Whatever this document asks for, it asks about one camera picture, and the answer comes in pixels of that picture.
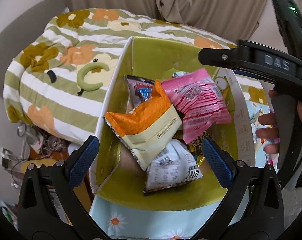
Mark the dark purple small snack packet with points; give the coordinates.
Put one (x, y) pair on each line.
(140, 89)

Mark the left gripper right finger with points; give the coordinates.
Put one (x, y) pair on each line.
(252, 207)

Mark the beige curtain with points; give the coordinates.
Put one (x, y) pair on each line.
(230, 19)

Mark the pink striped snack packet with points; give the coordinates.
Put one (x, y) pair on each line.
(197, 97)

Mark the yellow black snack packet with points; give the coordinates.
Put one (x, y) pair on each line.
(194, 147)

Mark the person's right hand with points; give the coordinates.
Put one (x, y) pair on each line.
(272, 133)

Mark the light blue daisy tablecloth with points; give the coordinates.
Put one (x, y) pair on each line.
(123, 222)

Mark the green cardboard snack box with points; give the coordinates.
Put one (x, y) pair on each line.
(117, 177)

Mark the white grey snack bag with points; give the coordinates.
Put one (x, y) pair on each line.
(174, 166)

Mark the green striped floral quilt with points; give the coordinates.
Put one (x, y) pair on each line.
(59, 82)

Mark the orange and cream snack bag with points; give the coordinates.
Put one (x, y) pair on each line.
(148, 128)

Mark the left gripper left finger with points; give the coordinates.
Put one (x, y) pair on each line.
(48, 207)

